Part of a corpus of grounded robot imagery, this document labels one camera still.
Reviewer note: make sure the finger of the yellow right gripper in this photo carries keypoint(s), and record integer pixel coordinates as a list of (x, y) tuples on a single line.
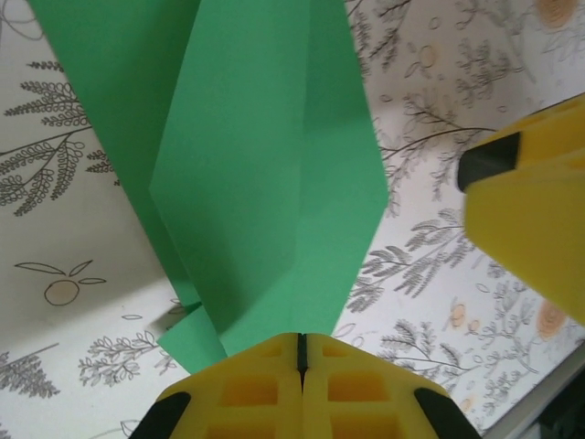
[(525, 219)]

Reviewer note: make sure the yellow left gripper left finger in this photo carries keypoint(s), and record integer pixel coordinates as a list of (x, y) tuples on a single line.
[(201, 384)]

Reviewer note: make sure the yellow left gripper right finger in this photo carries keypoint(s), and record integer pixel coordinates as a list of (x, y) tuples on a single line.
[(313, 388)]

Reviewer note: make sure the green paper sheet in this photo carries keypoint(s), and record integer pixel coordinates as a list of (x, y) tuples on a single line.
[(251, 160)]

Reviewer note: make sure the floral patterned table cover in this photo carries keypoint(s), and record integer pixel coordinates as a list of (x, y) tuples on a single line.
[(457, 68)]

